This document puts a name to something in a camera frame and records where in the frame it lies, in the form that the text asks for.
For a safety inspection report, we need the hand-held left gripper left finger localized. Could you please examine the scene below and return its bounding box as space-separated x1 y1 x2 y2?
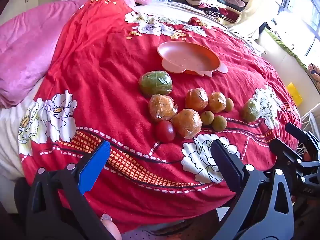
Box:
26 140 118 240

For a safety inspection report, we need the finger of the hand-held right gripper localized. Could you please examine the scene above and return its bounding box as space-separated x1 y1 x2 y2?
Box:
285 122 320 155
269 138 304 167

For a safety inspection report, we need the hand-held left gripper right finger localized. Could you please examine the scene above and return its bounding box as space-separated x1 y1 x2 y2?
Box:
210 139 295 240

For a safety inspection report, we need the small green orange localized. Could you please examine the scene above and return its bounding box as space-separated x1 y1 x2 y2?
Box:
240 99 261 123

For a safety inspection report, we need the red tomato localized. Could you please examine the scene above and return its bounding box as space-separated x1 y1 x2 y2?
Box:
154 120 176 143

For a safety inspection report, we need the large green orange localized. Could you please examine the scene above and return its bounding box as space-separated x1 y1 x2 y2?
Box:
139 70 173 98

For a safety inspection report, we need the pink plastic plate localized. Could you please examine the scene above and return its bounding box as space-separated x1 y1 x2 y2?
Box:
157 41 229 78

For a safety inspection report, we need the person's left hand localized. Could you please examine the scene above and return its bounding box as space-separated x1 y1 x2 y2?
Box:
101 213 123 240

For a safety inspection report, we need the yellow box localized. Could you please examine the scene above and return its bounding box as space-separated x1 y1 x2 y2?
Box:
286 82 303 105

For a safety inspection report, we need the orange patterned cushion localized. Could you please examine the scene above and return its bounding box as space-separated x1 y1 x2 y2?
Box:
307 64 320 93

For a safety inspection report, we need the cream cover with green trim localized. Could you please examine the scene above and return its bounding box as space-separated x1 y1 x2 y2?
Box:
257 27 320 115

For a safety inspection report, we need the red floral blanket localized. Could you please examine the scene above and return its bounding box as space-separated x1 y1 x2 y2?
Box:
17 0 302 233

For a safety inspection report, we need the white printed cloth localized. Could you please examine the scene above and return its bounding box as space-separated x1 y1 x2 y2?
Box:
244 39 265 55

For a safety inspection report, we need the black garment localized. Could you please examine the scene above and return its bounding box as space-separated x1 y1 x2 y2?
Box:
260 22 275 34

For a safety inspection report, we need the window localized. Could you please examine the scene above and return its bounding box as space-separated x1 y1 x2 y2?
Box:
277 0 320 63

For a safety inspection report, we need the pink quilt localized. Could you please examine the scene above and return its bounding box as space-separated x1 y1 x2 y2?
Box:
0 0 93 109

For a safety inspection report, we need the cream curtain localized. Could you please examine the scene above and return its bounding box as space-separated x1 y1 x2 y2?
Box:
230 0 293 39

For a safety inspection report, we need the pile of folded clothes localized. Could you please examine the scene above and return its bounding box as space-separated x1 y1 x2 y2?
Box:
185 0 248 23

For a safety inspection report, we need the white wardrobe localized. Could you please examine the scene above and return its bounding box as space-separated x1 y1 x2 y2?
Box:
0 0 63 25

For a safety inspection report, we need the white wire rack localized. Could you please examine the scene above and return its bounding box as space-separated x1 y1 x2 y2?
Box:
299 112 317 137

